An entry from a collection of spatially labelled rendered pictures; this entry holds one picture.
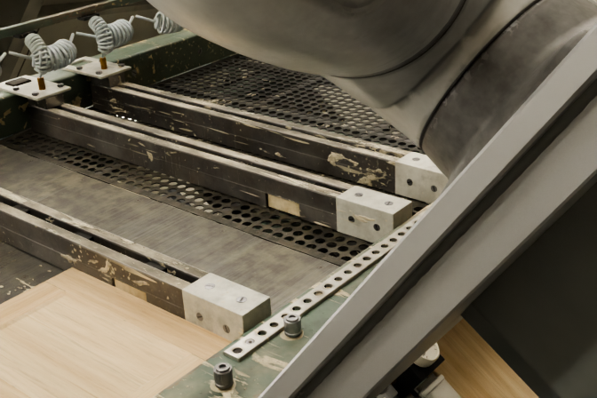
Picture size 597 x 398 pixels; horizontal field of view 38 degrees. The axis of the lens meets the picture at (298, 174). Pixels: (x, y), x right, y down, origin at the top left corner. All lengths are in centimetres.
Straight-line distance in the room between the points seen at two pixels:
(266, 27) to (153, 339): 96
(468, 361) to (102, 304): 69
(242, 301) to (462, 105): 77
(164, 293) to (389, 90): 85
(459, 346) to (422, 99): 115
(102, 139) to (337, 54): 160
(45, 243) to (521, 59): 116
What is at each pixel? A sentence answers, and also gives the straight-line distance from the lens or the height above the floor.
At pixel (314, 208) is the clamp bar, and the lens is 163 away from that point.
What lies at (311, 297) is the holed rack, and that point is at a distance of 132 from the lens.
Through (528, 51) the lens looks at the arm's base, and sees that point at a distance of 57.
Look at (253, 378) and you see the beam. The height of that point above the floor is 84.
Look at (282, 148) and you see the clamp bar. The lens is 190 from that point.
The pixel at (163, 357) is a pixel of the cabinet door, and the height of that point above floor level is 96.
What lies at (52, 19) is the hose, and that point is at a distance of 229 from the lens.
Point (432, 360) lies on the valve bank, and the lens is 119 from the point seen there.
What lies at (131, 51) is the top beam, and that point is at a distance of 251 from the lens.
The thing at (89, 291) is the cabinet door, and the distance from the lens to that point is 148.
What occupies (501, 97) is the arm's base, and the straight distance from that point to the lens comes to 57.
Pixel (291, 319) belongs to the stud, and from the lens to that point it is 123.
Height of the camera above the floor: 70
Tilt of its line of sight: 15 degrees up
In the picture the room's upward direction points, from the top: 43 degrees counter-clockwise
